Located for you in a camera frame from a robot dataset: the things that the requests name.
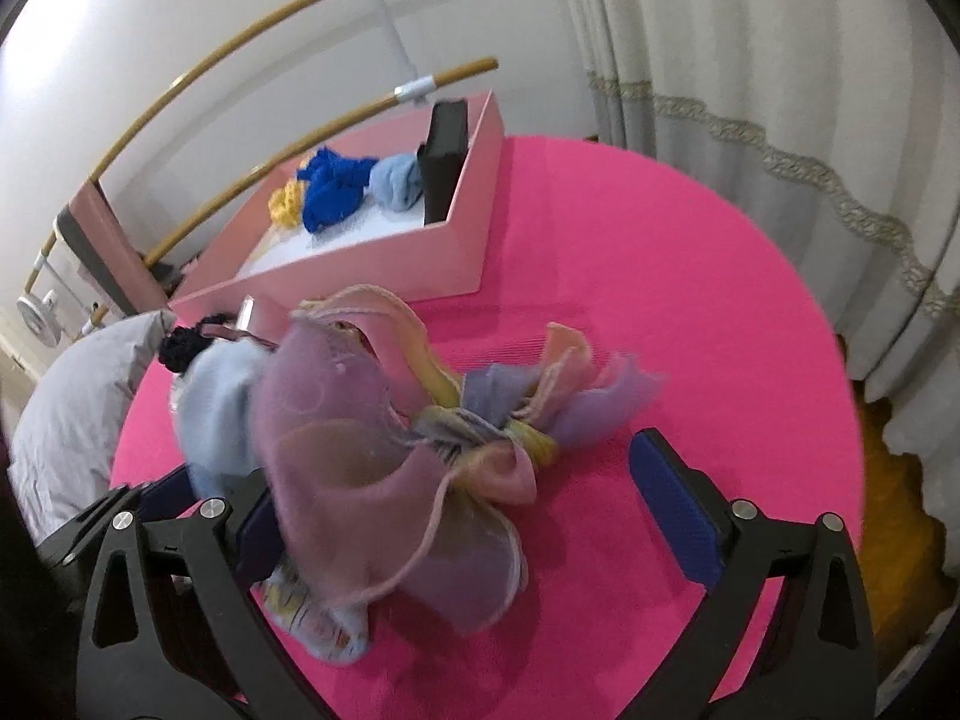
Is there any light blue printed sock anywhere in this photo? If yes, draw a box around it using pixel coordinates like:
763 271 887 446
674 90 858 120
174 338 370 667

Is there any pastel organza bow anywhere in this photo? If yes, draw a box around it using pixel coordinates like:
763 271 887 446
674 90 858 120
251 286 659 632

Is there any light blue soft ball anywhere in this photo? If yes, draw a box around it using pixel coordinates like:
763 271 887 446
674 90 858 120
368 153 423 213

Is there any grey quilted bedding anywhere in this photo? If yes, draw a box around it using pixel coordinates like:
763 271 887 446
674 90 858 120
10 309 176 543

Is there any clear plastic tube bag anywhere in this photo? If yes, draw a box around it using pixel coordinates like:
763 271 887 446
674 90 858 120
200 296 290 349

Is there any small white fan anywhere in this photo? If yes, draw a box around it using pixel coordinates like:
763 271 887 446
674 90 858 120
16 291 64 348

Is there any pink grey hanging towel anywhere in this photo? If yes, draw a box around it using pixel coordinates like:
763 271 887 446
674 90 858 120
53 181 167 316

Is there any yellow knitted cloth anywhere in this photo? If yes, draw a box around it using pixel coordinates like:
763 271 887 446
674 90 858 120
267 179 306 229

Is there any lower wooden ballet bar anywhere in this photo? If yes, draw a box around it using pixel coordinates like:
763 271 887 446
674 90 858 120
91 57 498 322

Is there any wooden ballet bar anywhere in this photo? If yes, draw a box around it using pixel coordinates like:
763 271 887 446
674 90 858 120
91 57 498 322
19 0 458 295

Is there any royal blue knitted cloth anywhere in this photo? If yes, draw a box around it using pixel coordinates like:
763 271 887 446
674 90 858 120
296 146 377 232

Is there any pink cardboard box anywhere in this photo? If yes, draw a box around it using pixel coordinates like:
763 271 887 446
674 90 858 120
169 91 505 323

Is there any upper wooden ballet bar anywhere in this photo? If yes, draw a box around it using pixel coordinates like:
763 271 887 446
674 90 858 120
19 0 458 295

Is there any pink round table mat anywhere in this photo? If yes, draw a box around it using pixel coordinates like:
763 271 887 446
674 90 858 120
114 137 875 718

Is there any black rectangular case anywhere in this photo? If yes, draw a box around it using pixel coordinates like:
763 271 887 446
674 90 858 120
416 99 469 224

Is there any white curtain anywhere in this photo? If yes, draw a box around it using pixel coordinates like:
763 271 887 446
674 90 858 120
568 0 958 532

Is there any white barre post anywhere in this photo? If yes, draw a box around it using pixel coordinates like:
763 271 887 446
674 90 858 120
373 0 436 107

